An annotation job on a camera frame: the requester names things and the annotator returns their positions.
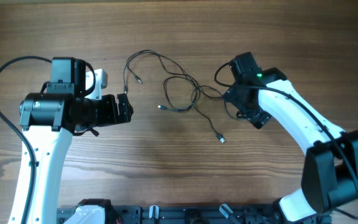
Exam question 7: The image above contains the black USB cable short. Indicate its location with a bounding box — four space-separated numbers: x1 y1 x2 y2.
122 49 167 95

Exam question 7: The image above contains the black USB cable long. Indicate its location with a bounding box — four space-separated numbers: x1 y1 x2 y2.
157 54 248 144

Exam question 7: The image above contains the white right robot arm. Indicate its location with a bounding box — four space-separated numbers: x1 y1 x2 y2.
222 52 358 223

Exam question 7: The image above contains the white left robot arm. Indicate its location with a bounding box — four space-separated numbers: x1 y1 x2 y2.
9 57 133 223

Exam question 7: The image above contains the black left camera cable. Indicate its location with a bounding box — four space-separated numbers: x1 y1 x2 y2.
0 55 101 224

